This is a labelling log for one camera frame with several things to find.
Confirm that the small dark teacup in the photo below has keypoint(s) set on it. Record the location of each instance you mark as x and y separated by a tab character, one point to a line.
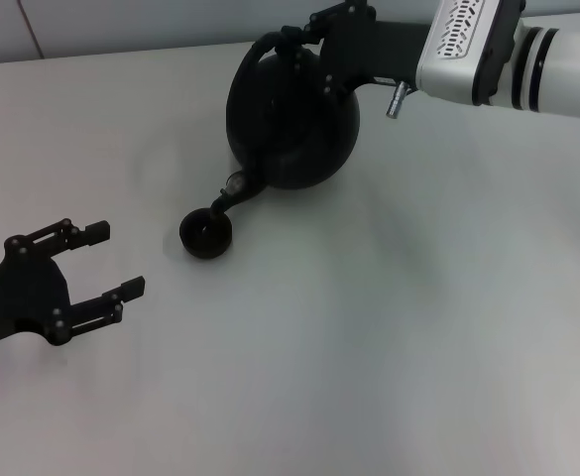
205	243

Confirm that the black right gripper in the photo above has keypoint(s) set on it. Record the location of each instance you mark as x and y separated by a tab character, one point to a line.
374	52

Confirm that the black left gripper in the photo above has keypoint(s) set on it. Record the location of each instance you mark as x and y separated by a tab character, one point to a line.
27	297

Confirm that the black round teapot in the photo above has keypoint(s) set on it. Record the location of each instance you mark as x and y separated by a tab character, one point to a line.
294	134

